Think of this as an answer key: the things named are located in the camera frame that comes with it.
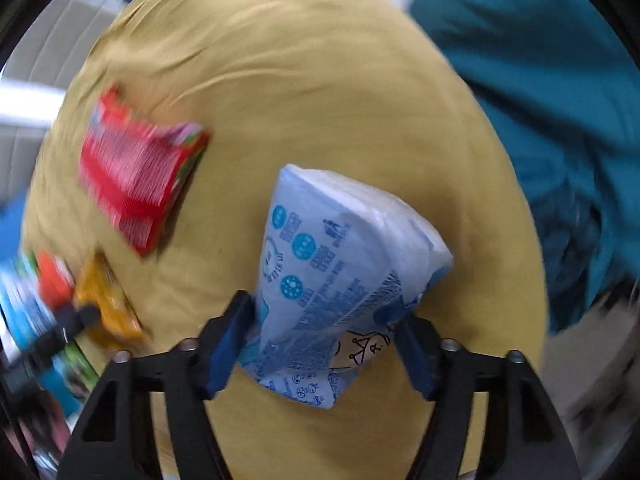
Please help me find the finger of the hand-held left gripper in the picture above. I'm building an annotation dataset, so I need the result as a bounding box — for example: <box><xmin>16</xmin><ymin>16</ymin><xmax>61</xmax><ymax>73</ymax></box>
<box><xmin>4</xmin><ymin>304</ymin><xmax>101</xmax><ymax>396</ymax></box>

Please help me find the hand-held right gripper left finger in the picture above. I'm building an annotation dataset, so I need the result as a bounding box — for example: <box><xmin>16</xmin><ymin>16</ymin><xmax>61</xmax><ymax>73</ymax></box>
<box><xmin>56</xmin><ymin>290</ymin><xmax>257</xmax><ymax>480</ymax></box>

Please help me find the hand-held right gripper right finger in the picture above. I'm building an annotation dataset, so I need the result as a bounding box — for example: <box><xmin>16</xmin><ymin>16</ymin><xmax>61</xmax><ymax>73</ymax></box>
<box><xmin>395</xmin><ymin>314</ymin><xmax>583</xmax><ymax>480</ymax></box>

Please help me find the white blue tissue pack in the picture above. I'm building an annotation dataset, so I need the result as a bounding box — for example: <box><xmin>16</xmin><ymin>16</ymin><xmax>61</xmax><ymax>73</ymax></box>
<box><xmin>236</xmin><ymin>163</ymin><xmax>455</xmax><ymax>411</ymax></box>

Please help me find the blue snack packet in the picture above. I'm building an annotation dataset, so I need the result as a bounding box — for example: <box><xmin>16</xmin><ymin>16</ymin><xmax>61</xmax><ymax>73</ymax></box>
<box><xmin>0</xmin><ymin>255</ymin><xmax>61</xmax><ymax>351</ymax></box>

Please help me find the orange snack packet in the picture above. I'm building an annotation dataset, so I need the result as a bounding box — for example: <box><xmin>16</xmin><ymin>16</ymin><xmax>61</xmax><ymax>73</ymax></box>
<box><xmin>36</xmin><ymin>251</ymin><xmax>77</xmax><ymax>311</ymax></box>

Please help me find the yellow snack packet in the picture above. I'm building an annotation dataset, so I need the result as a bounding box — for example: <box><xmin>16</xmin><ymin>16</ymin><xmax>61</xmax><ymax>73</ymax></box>
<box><xmin>74</xmin><ymin>251</ymin><xmax>146</xmax><ymax>351</ymax></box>

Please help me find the red snack packet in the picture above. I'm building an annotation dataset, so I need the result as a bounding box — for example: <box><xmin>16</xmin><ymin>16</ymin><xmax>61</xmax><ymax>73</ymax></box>
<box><xmin>76</xmin><ymin>85</ymin><xmax>210</xmax><ymax>259</ymax></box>

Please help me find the mustard yellow cushion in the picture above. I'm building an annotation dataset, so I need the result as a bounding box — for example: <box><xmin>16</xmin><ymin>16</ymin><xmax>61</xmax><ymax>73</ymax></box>
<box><xmin>22</xmin><ymin>0</ymin><xmax>550</xmax><ymax>480</ymax></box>

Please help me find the teal cloth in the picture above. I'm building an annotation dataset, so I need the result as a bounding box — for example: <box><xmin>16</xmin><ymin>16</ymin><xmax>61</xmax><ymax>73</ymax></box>
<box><xmin>407</xmin><ymin>0</ymin><xmax>640</xmax><ymax>333</ymax></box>

